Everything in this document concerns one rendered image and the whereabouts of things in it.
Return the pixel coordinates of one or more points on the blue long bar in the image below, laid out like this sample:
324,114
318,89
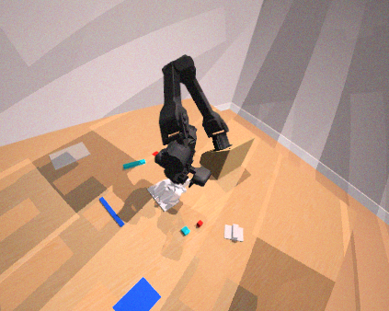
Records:
112,213

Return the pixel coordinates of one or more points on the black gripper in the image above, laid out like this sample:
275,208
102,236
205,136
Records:
200,175

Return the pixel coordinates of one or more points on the blue flat rectangular plate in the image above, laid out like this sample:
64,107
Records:
141,297

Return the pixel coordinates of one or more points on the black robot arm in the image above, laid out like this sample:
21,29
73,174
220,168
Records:
174,118

